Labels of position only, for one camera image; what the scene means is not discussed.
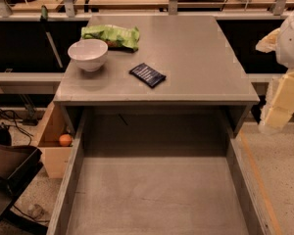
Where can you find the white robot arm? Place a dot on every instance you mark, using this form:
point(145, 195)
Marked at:
point(279, 106)

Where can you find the wooden box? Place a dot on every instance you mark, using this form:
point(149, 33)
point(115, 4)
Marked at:
point(50, 128)

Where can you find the grey drawer cabinet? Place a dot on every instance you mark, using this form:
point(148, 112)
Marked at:
point(191, 51)

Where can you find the black tray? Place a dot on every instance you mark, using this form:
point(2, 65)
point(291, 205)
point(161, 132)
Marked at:
point(18, 166)

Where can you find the orange fruit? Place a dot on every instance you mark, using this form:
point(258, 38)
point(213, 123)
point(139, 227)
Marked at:
point(65, 140)

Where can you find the dark blue snack packet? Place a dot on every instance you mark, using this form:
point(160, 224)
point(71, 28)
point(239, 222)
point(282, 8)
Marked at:
point(147, 75)

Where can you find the padded gripper body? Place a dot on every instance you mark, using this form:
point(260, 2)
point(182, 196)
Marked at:
point(292, 44)

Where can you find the green chip bag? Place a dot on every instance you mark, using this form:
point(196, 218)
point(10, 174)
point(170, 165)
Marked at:
point(115, 36)

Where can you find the green handled tool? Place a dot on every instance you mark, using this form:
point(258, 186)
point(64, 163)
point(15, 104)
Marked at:
point(44, 21)

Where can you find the white ceramic bowl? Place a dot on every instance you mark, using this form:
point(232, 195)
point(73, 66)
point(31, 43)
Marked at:
point(89, 54)

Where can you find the grey top drawer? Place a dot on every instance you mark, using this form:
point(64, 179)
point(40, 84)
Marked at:
point(157, 174)

